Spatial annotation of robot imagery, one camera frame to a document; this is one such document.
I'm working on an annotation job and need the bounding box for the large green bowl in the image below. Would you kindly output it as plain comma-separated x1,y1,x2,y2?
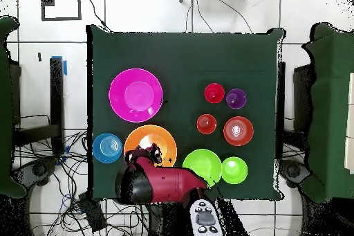
182,148,223,188

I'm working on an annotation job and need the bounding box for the large orange bowl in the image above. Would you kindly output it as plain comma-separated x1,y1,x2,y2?
123,124,178,167

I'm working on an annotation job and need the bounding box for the orange cup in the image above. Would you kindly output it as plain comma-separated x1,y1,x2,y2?
196,113,218,135

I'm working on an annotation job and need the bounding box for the red cup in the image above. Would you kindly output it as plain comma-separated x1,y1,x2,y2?
203,82,225,105

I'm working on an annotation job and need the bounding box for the large pink bowl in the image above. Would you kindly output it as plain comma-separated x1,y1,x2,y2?
108,67,164,124

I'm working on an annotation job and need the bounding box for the small orange bowl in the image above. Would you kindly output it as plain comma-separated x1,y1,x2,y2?
223,116,254,147

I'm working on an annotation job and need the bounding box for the dark green tablecloth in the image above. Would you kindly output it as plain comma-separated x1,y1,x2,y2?
301,22,354,203
86,24,286,202
0,15,27,199

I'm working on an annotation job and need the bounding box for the purple cup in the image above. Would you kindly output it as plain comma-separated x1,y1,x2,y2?
225,88,248,110

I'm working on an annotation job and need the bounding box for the small green bowl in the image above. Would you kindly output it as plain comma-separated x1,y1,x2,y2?
221,156,249,185

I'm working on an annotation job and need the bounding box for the small blue bowl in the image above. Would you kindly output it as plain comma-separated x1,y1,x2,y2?
92,132,123,164

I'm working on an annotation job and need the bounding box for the black metal stand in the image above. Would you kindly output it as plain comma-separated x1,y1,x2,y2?
12,57,66,156

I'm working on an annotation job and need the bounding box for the black box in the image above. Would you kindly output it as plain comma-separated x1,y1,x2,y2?
9,62,22,126
292,64,315,132

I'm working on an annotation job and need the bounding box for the dark grey chair base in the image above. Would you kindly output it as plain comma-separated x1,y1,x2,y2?
278,159,312,188
12,157,59,190

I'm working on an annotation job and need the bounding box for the black power brick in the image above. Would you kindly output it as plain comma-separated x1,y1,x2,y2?
77,191,108,233

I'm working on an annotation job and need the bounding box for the black floor tape square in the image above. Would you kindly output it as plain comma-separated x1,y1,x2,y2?
40,0,83,21

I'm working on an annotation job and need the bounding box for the white box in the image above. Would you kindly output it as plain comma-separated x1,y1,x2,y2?
344,72,354,174

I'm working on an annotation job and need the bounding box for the tangle of cables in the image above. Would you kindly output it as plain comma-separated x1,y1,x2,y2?
13,114,150,236

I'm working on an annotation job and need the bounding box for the black upright post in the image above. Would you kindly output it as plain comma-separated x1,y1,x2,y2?
275,61,286,159

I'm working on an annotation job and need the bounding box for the thin black cable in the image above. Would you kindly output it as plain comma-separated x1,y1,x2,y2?
204,0,253,34
81,0,113,33

